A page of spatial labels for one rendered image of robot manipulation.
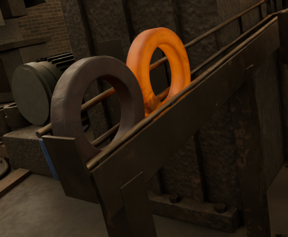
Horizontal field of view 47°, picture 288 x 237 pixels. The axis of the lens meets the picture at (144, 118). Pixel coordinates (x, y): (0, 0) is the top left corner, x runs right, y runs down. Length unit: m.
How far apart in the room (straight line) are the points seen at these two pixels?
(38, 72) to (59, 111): 1.43
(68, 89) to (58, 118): 0.04
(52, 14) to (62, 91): 7.80
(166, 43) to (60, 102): 0.28
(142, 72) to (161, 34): 0.10
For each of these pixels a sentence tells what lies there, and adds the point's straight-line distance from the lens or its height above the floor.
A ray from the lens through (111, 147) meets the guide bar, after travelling 0.50.
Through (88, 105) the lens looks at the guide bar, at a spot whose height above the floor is 0.65.
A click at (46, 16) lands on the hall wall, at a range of 8.16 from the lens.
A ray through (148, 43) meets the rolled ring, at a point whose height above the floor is 0.73.
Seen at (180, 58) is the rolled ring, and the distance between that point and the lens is 0.71.
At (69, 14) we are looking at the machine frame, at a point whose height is 0.86.
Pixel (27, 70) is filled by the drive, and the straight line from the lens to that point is 1.94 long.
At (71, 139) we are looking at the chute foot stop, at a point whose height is 0.63.
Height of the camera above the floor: 0.76
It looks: 16 degrees down
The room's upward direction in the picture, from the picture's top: 12 degrees counter-clockwise
